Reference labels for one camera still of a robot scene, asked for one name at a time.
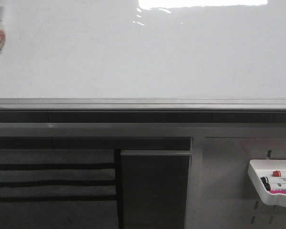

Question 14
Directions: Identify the white plastic tray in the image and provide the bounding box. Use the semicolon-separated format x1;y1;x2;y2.
248;159;286;207

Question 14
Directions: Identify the pink whiteboard eraser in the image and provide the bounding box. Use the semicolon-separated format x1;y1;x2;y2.
269;190;286;194

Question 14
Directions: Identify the grey striped fabric organizer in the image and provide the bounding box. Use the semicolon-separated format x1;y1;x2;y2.
0;149;124;229

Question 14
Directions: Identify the lower black capped marker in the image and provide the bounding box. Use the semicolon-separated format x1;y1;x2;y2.
264;183;286;191

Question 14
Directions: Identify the dark grey panel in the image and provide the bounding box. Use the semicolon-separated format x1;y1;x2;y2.
121;150;191;229

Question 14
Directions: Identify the red capped marker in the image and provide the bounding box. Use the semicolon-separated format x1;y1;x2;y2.
273;170;286;178

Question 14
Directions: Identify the white glossy whiteboard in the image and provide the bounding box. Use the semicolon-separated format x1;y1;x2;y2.
0;0;286;111

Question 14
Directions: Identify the upper black capped marker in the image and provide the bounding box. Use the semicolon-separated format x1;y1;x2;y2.
260;177;286;184

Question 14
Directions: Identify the white pegboard panel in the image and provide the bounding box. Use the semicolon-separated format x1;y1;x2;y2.
185;137;286;229

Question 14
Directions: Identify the black capped marker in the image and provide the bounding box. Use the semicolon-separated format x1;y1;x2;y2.
260;177;286;184
264;183;286;191

